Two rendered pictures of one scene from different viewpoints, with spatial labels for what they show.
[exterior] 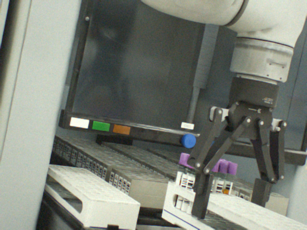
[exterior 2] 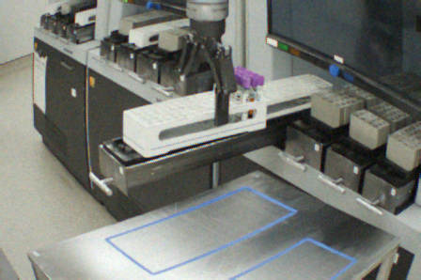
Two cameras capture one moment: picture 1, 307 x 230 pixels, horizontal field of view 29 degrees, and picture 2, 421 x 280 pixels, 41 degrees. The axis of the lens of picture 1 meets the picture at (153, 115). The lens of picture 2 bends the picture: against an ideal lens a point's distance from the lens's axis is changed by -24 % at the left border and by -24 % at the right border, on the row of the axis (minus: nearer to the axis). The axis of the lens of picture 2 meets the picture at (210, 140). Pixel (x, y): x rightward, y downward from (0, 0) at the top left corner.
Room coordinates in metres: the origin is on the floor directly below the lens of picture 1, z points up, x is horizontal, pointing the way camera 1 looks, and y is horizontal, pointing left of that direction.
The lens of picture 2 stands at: (0.73, -1.50, 1.46)
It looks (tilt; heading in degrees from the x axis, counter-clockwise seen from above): 24 degrees down; 81
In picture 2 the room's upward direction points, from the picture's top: 1 degrees clockwise
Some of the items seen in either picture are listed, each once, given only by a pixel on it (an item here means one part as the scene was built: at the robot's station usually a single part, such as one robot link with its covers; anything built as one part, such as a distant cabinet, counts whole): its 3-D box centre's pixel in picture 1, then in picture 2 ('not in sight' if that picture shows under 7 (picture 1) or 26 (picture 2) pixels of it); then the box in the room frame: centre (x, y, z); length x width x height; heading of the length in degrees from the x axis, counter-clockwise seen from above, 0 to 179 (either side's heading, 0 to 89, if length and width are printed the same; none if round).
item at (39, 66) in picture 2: not in sight; (38, 80); (0.31, 1.62, 0.43); 0.27 x 0.02 x 0.36; 117
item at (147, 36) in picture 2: not in sight; (170, 32); (0.96, 0.78, 0.83); 0.30 x 0.10 x 0.06; 27
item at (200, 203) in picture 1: (202, 194); (191, 92); (0.92, -0.10, 0.93); 0.03 x 0.01 x 0.07; 27
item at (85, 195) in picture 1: (85, 197); (285, 98); (1.18, 0.10, 0.83); 0.30 x 0.10 x 0.06; 27
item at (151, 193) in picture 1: (150, 194); (327, 111); (1.27, -0.03, 0.85); 0.12 x 0.02 x 0.06; 118
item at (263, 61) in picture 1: (260, 63); (208, 7); (0.94, -0.15, 1.15); 0.09 x 0.09 x 0.06
